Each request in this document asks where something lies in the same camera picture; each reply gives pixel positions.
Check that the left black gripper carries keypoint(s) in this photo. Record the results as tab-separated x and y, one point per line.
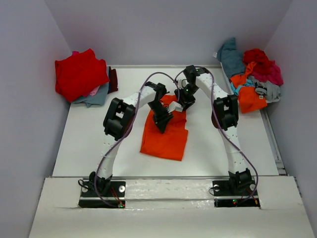
161	121

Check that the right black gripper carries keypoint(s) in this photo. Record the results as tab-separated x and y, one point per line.
188	102

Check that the orange t-shirt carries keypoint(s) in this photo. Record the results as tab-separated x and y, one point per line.
168	145
249	100

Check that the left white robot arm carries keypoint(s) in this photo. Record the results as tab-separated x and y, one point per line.
118	124

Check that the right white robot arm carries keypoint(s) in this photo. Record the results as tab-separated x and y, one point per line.
224	117

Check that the folded maroon t-shirt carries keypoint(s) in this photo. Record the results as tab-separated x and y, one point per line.
113	80

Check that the teal blue crumpled t-shirt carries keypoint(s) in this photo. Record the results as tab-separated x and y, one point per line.
231	58

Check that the folded light blue t-shirt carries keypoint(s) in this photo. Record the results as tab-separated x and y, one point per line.
98	99

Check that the cyan crumpled t-shirt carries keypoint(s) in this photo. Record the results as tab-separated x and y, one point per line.
236	90

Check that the folded pink t-shirt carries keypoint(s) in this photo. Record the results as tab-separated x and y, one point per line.
94	91

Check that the red crumpled t-shirt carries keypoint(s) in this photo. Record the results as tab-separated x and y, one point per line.
262	62

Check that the grey crumpled t-shirt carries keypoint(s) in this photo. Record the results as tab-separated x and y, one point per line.
267	90

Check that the folded red t-shirt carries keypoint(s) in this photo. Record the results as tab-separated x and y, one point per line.
79	74

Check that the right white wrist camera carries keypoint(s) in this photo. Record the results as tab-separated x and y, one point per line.
181	83

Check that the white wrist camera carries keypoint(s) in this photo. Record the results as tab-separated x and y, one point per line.
181	83
175	106

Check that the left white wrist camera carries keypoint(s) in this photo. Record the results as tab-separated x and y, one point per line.
175	106

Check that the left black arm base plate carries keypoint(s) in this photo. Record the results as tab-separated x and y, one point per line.
112	198

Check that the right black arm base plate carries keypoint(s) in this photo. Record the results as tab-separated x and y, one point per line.
224	197

